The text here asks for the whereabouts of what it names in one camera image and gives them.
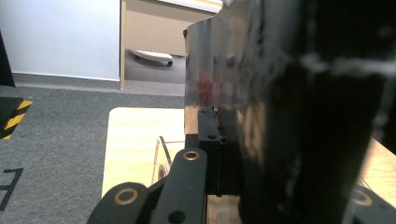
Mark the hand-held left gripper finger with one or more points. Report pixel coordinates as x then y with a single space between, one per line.
211 155

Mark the clear acrylic file holder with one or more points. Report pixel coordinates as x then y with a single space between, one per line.
162 161

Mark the glossy black magazine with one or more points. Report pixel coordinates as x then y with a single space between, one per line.
295 109

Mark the black and yellow striped block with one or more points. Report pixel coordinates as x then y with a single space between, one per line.
11 116

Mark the black stand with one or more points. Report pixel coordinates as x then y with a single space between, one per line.
4 68

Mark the beige door frame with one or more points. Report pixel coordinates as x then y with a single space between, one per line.
122 43

